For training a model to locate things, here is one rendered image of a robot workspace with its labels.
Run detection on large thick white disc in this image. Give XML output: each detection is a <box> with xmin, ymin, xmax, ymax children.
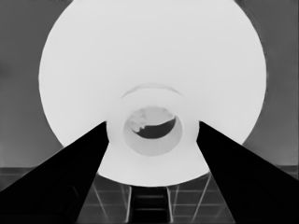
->
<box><xmin>37</xmin><ymin>0</ymin><xmax>268</xmax><ymax>188</ymax></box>

